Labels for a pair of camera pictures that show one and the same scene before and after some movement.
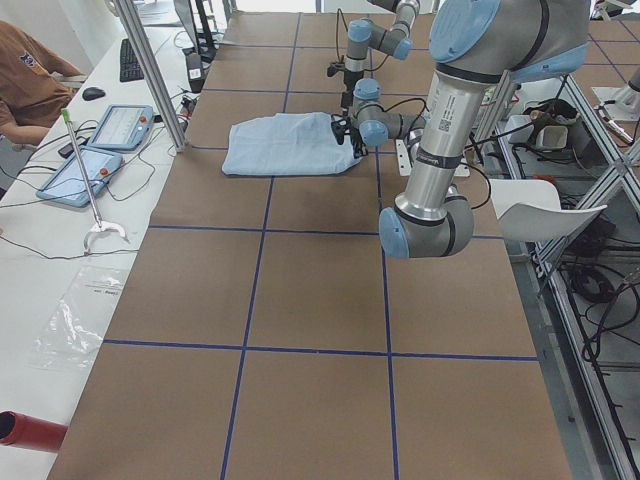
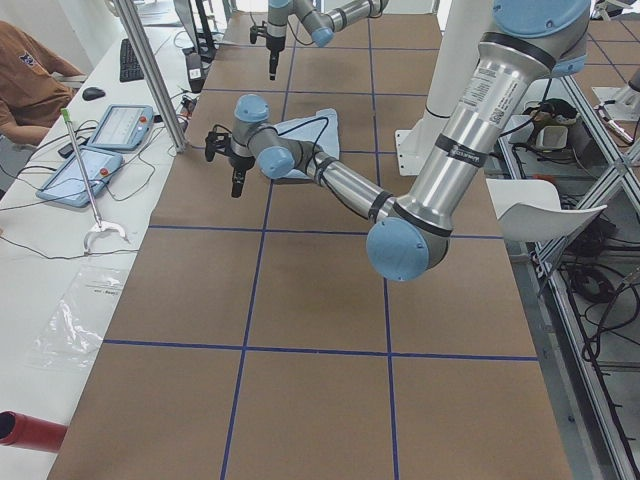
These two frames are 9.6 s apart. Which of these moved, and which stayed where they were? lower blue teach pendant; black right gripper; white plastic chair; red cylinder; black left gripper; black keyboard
Moved: black left gripper; black right gripper
Stayed: red cylinder; white plastic chair; lower blue teach pendant; black keyboard
